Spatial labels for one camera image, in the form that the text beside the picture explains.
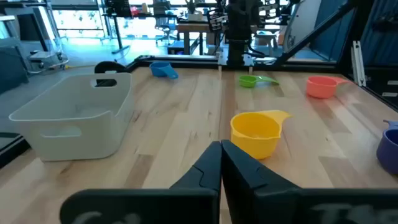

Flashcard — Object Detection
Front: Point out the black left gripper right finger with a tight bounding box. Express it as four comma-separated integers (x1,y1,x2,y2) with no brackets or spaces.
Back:
221,139,398,224

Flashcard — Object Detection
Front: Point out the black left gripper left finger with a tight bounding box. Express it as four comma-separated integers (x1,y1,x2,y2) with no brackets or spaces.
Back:
59,141,223,224

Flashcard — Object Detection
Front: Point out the yellow measuring cup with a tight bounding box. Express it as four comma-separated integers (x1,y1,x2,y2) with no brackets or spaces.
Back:
229,110,292,161

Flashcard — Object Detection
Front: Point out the green measuring cup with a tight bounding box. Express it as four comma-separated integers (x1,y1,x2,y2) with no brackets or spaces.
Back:
238,75,280,88

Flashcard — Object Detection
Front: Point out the blue measuring cup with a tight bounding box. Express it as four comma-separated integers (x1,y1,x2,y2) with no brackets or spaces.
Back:
149,61,179,80

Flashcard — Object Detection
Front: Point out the orange measuring cup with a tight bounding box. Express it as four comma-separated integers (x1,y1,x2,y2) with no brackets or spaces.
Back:
305,75,352,100

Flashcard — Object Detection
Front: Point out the purple measuring cup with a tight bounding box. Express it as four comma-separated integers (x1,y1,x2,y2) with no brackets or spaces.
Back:
376,119,398,175

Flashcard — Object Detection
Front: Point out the white plastic basket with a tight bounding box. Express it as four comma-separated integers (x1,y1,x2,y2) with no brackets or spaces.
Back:
8,72,135,162

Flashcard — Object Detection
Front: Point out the white stool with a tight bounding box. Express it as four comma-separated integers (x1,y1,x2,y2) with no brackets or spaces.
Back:
254,30,278,57

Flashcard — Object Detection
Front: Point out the wooden work table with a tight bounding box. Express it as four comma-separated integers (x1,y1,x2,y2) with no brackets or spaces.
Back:
176,22,216,56

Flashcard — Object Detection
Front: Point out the white aluminium extrusion bar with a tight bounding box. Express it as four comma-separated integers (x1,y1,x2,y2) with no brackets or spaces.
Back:
351,40,367,87

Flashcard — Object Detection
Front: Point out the black standing desk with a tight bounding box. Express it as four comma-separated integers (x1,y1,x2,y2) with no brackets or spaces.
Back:
102,0,178,54

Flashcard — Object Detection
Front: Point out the wheeled metal cart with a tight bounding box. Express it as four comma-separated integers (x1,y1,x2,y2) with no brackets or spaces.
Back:
26,48,70,75

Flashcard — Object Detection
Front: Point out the black cable loop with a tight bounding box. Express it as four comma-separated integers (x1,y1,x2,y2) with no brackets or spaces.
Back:
94,60,128,88

